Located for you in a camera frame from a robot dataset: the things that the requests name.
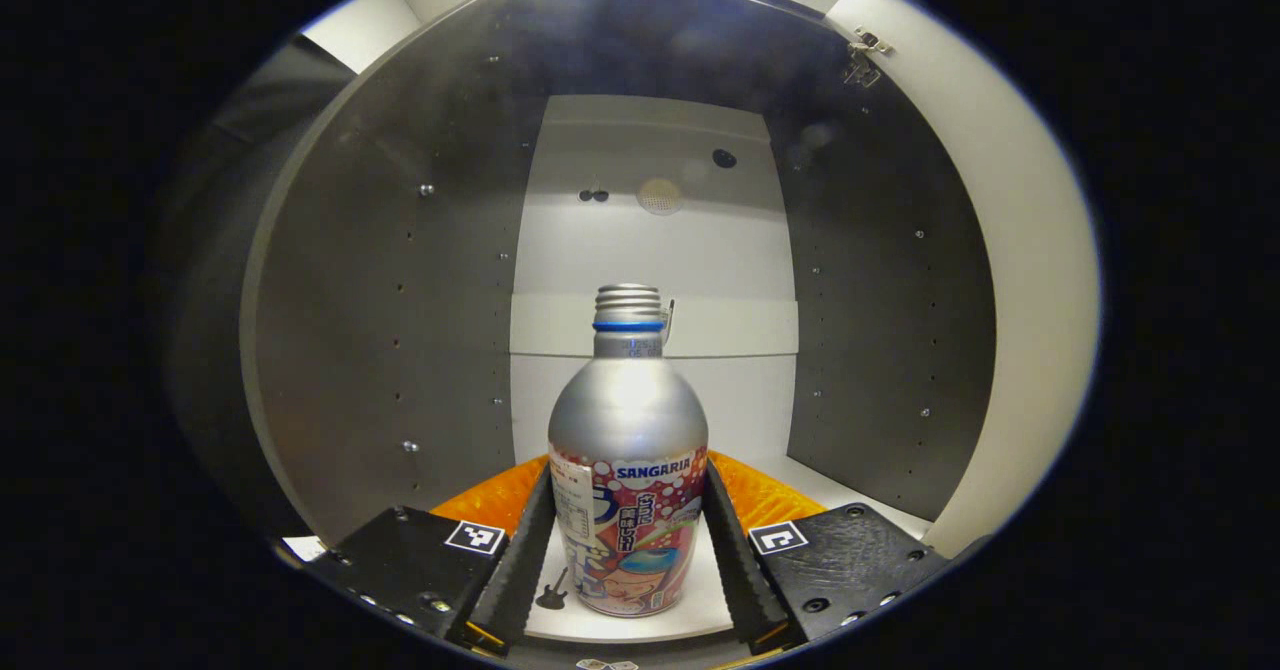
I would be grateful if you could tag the grey cabinet door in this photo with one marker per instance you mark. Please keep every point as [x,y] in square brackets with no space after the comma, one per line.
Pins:
[1030,300]

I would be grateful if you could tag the grey cabinet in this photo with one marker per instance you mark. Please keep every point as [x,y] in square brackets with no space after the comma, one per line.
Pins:
[400,300]

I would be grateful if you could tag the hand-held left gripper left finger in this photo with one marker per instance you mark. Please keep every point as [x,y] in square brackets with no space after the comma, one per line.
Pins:
[520,570]

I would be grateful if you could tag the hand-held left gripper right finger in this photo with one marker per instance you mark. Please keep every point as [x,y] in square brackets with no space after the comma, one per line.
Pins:
[735,570]

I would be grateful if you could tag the silver bottle with printed label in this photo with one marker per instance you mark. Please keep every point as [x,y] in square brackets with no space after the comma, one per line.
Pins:
[628,430]

